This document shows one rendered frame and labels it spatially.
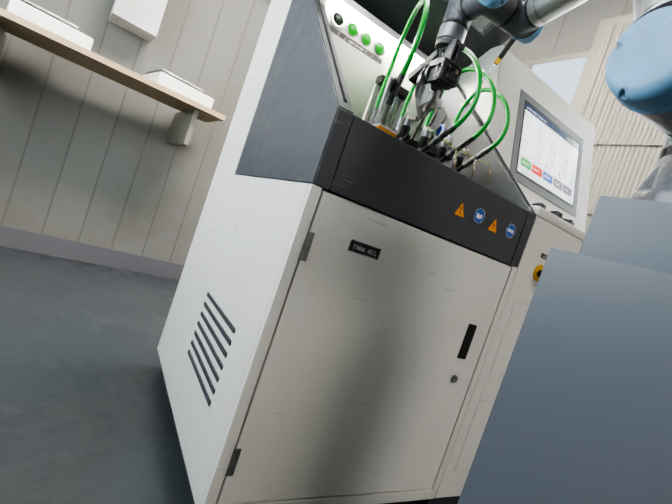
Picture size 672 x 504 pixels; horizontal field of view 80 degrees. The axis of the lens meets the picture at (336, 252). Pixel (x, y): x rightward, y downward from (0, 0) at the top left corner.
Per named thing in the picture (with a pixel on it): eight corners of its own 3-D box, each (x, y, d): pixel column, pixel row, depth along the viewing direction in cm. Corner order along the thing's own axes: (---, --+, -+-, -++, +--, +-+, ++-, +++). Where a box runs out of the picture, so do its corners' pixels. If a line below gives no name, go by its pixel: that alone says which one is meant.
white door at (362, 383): (215, 507, 81) (323, 190, 79) (213, 499, 83) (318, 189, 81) (433, 490, 115) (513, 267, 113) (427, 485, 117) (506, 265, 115)
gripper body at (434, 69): (437, 76, 105) (452, 32, 105) (416, 82, 113) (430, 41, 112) (456, 90, 109) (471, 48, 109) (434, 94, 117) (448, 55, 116)
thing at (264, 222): (186, 553, 81) (311, 183, 78) (157, 403, 130) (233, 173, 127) (426, 521, 118) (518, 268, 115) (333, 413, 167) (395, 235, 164)
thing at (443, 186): (329, 190, 80) (355, 114, 80) (319, 189, 84) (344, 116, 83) (509, 264, 112) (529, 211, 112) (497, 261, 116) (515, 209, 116)
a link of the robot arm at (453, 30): (434, 26, 112) (453, 42, 116) (429, 42, 112) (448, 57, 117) (454, 18, 106) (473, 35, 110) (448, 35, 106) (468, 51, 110)
